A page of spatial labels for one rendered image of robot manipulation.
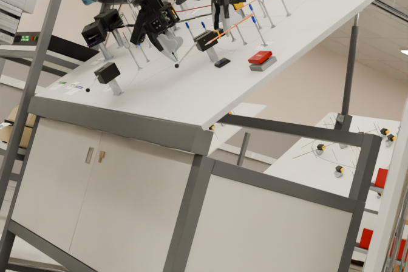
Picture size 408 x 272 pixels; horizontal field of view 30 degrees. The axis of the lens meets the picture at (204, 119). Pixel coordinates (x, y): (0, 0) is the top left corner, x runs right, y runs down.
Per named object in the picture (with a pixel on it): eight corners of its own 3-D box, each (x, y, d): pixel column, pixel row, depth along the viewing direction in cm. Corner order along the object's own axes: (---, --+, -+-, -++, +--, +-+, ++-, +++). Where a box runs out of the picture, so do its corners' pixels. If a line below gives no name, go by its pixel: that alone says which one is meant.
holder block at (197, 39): (198, 50, 228) (192, 38, 227) (213, 40, 229) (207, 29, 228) (203, 51, 224) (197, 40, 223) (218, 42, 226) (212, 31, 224)
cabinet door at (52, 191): (67, 253, 238) (101, 132, 241) (10, 218, 284) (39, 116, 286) (73, 254, 239) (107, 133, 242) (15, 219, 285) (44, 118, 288)
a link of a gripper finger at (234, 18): (246, 33, 223) (241, 2, 223) (227, 34, 221) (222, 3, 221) (242, 35, 226) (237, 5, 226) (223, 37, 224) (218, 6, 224)
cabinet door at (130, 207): (150, 305, 192) (191, 153, 194) (65, 253, 237) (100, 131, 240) (158, 306, 193) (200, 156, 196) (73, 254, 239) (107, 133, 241)
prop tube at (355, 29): (342, 124, 236) (354, 25, 235) (336, 123, 238) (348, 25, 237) (350, 125, 237) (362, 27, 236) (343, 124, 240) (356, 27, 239)
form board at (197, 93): (36, 99, 290) (34, 95, 289) (227, -28, 331) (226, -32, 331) (203, 131, 191) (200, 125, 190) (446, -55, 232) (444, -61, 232)
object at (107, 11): (115, 40, 307) (98, 9, 302) (134, 41, 292) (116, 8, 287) (101, 49, 304) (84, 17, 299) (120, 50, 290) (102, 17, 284)
